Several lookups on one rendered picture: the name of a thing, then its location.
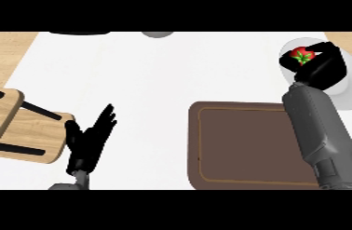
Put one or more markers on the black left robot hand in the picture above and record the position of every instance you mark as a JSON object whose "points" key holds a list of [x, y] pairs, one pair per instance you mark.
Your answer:
{"points": [[88, 143]]}

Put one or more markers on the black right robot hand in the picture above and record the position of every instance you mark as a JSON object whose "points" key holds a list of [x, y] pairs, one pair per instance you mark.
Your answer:
{"points": [[322, 70]]}

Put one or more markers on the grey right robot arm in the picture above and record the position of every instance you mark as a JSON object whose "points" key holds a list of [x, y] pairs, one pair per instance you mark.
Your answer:
{"points": [[317, 131]]}

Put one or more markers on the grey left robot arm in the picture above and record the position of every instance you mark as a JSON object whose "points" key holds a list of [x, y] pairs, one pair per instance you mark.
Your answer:
{"points": [[78, 181]]}

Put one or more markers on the brown tray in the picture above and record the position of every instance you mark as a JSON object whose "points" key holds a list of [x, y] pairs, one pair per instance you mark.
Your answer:
{"points": [[243, 146]]}

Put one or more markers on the black rounded object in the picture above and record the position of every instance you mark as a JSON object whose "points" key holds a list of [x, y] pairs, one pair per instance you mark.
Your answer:
{"points": [[79, 33]]}

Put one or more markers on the grey rounded object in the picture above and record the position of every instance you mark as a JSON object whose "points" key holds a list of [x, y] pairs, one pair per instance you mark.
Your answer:
{"points": [[158, 34]]}

